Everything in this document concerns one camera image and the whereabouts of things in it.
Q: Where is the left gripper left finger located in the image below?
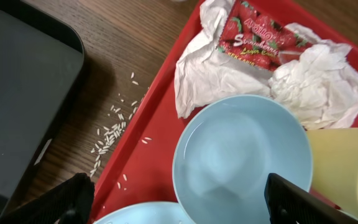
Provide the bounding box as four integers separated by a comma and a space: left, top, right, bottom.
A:
0, 173, 94, 224

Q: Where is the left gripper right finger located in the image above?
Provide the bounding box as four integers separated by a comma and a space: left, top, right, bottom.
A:
264, 173, 358, 224

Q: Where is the yellow plastic cup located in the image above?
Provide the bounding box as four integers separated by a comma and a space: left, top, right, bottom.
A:
306, 128, 358, 218

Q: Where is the red serving tray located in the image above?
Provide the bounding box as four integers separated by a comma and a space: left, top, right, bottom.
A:
90, 1, 358, 223

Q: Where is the light blue bowl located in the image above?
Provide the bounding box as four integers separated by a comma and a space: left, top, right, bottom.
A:
172, 95, 313, 224

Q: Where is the light blue plate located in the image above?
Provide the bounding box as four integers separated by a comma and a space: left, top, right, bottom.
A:
94, 202, 194, 224

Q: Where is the crumpled white napkin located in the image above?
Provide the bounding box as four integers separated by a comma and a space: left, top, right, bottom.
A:
268, 23, 358, 129

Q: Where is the black plastic bin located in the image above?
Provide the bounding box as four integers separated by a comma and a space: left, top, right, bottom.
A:
0, 1, 85, 215

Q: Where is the red strawberry snack wrapper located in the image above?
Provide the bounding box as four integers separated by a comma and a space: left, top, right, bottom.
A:
217, 1, 313, 71

